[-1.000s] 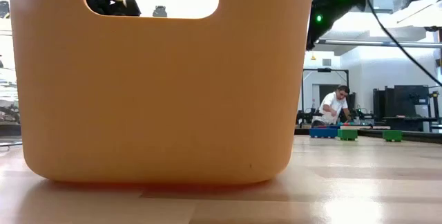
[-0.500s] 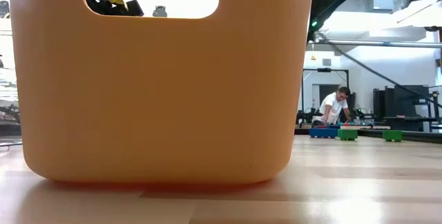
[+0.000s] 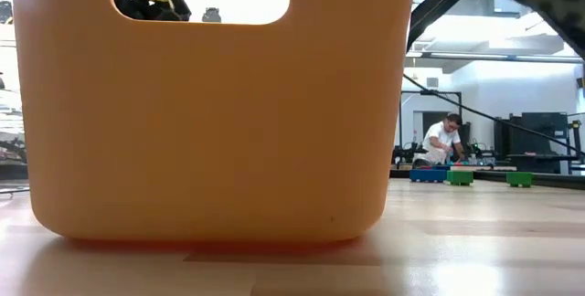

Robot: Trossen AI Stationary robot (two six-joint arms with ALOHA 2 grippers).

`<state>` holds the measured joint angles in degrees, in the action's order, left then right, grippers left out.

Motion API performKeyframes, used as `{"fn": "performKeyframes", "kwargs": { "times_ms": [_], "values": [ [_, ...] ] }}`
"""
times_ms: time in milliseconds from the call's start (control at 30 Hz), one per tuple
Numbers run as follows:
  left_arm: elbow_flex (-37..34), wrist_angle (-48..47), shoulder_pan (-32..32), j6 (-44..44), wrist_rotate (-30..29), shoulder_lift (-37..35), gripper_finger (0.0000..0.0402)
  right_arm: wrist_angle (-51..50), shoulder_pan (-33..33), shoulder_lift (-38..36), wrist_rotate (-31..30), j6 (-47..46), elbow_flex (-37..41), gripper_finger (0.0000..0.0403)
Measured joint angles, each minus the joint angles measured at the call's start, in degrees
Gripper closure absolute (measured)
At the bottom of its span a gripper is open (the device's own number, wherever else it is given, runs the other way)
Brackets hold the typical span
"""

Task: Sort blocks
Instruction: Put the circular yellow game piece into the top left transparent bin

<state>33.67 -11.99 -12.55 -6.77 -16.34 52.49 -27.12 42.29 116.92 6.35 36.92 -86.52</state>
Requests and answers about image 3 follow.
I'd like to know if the blue rectangular block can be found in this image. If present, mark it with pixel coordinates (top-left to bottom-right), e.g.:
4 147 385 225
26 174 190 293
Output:
409 168 448 185

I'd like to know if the small green block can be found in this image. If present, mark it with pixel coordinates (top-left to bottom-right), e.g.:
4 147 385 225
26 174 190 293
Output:
446 170 474 186
505 171 534 189

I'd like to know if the horizontal ceiling pipe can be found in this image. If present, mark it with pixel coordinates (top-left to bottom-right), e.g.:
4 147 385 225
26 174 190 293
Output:
404 50 585 65

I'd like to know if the person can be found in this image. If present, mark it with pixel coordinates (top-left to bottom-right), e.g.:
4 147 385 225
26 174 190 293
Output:
412 112 467 169

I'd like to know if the orange plastic bin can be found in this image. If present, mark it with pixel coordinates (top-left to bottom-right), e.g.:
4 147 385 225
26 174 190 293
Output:
8 0 420 245

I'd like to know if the black monitor stack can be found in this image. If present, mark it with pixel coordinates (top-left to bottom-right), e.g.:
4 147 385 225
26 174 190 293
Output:
492 111 570 156

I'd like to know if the background wooden table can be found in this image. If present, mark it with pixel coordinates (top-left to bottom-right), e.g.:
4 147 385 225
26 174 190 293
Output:
450 164 518 173

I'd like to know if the black background table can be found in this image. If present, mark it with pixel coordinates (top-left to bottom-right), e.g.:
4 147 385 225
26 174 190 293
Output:
505 153 581 176

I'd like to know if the clear plastic bin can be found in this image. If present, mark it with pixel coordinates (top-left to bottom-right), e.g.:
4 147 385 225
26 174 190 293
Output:
0 35 29 196

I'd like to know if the black gantry frame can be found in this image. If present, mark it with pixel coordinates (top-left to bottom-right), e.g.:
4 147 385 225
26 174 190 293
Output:
399 89 463 164

